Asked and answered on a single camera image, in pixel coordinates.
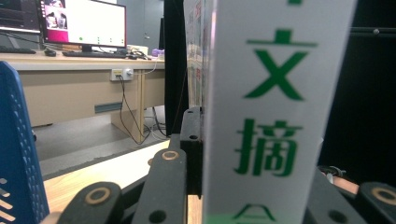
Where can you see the black mouse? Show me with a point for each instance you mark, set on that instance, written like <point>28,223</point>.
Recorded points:
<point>50,53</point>

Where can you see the purple object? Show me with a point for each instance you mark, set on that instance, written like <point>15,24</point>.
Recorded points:
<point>158,52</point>

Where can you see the wooden desk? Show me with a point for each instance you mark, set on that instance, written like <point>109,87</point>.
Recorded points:
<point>62,93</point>

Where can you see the green title magazine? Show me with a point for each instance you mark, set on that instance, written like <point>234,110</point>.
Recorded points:
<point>274,93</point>

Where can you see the dark screen monitor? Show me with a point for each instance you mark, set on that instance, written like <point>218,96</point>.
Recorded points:
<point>18,15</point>

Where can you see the white power socket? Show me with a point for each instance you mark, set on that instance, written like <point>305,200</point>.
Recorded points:
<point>122,74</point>

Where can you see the blue file rack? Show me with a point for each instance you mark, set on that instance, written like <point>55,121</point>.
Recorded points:
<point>18,140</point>

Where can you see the black curtain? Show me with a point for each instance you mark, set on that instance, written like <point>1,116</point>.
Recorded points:
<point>367,93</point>

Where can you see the white screen monitor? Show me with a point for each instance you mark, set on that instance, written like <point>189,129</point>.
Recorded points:
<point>93,21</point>

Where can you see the metal stand bar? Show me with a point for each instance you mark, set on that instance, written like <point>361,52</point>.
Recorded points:
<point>373,31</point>

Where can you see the black keyboard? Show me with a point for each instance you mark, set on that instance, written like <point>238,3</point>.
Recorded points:
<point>17,50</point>
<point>93,54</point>

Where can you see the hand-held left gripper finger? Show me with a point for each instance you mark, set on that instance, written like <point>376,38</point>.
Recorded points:
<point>194,161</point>

